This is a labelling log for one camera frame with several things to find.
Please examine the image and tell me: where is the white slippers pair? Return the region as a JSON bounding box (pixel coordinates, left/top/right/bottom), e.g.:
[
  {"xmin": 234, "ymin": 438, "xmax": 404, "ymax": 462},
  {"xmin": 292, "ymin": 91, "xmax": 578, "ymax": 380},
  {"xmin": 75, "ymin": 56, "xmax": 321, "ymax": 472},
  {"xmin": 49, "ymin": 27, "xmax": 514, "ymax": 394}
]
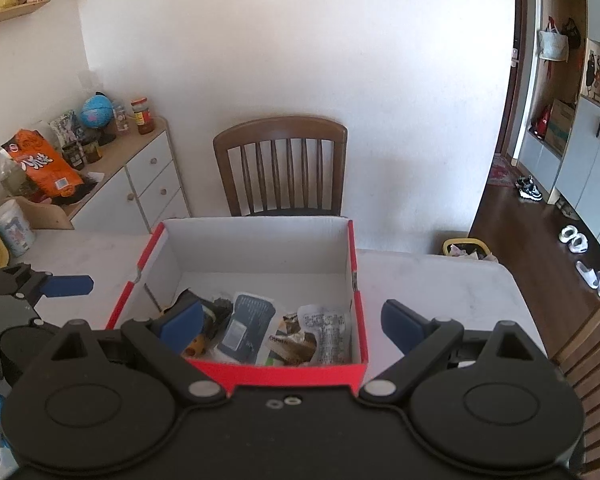
[{"xmin": 557, "ymin": 223, "xmax": 600, "ymax": 300}]

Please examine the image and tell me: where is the red cardboard box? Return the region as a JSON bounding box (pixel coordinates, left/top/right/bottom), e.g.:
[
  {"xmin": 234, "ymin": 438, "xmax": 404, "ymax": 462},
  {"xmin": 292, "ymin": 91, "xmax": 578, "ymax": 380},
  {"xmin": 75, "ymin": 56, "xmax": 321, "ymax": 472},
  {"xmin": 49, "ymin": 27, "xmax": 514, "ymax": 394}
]
[{"xmin": 107, "ymin": 217, "xmax": 368, "ymax": 391}]

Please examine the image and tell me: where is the blue globe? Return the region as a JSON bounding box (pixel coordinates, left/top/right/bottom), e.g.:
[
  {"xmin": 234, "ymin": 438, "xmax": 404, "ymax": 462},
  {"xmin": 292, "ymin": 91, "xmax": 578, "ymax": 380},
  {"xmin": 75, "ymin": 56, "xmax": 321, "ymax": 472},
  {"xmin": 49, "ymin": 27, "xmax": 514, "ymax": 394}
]
[{"xmin": 80, "ymin": 92, "xmax": 116, "ymax": 146}]

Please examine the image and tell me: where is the white green printed packet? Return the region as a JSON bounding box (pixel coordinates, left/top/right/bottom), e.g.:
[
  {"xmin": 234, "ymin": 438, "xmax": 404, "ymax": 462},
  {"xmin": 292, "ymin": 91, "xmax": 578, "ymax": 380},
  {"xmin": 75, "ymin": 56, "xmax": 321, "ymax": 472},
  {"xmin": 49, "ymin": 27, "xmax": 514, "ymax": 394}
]
[{"xmin": 298, "ymin": 304, "xmax": 352, "ymax": 366}]

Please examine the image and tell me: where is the yellow rimmed waste bin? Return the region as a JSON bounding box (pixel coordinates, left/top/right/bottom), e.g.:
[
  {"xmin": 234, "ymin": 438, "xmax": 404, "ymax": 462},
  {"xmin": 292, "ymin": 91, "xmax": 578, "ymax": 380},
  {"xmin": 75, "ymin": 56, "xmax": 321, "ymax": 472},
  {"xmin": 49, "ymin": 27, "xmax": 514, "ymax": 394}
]
[{"xmin": 442, "ymin": 238, "xmax": 498, "ymax": 262}]

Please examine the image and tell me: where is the hanging tote bag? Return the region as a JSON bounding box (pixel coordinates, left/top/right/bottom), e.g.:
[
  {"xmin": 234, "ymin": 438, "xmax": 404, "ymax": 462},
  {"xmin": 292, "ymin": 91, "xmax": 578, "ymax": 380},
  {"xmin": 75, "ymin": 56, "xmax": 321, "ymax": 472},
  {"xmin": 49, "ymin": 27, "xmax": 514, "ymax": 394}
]
[{"xmin": 538, "ymin": 16, "xmax": 569, "ymax": 62}]

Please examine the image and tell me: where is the brown wooden chair far side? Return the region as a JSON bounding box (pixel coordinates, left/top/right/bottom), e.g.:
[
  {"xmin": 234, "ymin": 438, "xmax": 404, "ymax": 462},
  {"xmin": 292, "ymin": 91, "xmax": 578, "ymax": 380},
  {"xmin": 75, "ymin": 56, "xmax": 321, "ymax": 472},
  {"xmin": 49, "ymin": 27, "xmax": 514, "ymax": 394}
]
[{"xmin": 213, "ymin": 116, "xmax": 348, "ymax": 217}]

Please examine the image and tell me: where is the white drawer cabinet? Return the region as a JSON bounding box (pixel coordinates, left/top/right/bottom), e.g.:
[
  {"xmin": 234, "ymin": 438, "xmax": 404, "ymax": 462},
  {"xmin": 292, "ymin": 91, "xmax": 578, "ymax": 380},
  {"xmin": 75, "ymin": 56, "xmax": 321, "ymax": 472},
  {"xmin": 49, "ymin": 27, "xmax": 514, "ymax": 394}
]
[{"xmin": 65, "ymin": 117, "xmax": 190, "ymax": 234}]

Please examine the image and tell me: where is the silver foil wrapper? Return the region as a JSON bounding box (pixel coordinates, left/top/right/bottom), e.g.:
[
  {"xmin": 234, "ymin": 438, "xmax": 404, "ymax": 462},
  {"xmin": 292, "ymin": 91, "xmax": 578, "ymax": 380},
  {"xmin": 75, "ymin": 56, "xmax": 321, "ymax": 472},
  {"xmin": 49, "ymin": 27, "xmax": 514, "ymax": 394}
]
[{"xmin": 266, "ymin": 313, "xmax": 317, "ymax": 366}]

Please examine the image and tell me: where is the dark blue packet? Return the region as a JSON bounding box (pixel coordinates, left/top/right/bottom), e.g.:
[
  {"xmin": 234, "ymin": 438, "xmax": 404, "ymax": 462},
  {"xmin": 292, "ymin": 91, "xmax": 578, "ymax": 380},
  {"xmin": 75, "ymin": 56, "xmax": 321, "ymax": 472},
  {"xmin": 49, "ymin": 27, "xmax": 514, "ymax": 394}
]
[{"xmin": 218, "ymin": 292, "xmax": 276, "ymax": 365}]

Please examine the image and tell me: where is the white paper cup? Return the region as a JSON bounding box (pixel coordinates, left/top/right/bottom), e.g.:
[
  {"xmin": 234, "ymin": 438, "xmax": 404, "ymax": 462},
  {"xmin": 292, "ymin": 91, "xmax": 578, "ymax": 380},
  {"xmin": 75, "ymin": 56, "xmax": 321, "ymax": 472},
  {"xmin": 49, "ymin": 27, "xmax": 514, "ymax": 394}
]
[{"xmin": 0, "ymin": 198, "xmax": 35, "ymax": 257}]

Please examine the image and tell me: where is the brown wooden chair right side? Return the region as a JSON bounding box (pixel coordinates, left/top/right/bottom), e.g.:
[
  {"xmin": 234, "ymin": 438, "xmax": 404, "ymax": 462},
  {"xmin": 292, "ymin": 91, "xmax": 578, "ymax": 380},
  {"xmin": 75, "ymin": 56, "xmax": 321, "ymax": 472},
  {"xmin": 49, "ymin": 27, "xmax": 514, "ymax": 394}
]
[{"xmin": 553, "ymin": 305, "xmax": 600, "ymax": 479}]

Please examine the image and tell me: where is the white blue wall cabinet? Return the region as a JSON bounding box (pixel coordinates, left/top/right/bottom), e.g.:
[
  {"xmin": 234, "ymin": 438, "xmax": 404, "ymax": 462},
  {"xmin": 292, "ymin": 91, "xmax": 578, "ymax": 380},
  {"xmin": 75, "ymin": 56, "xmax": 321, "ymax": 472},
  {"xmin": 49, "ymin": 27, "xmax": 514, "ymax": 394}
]
[{"xmin": 514, "ymin": 0, "xmax": 600, "ymax": 245}]

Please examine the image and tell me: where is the brown wooden chair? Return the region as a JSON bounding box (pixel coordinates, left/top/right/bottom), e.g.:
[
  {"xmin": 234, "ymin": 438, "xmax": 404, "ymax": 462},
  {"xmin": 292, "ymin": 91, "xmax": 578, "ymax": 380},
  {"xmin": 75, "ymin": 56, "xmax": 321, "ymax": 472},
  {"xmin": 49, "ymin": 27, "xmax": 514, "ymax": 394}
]
[
  {"xmin": 553, "ymin": 305, "xmax": 600, "ymax": 479},
  {"xmin": 213, "ymin": 116, "xmax": 348, "ymax": 217}
]

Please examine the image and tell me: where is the red lid sauce jar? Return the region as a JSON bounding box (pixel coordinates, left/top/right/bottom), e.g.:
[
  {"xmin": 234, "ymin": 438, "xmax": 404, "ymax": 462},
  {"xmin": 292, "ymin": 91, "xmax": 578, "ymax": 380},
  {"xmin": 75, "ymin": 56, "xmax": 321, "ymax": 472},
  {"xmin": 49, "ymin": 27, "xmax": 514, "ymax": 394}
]
[{"xmin": 131, "ymin": 96, "xmax": 155, "ymax": 134}]

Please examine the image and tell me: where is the orange snack bag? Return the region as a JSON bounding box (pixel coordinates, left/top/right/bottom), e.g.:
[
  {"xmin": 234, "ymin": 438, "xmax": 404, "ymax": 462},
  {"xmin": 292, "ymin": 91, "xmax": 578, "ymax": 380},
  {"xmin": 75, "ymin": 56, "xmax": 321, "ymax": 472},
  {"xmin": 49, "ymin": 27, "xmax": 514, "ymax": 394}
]
[{"xmin": 2, "ymin": 129, "xmax": 84, "ymax": 198}]

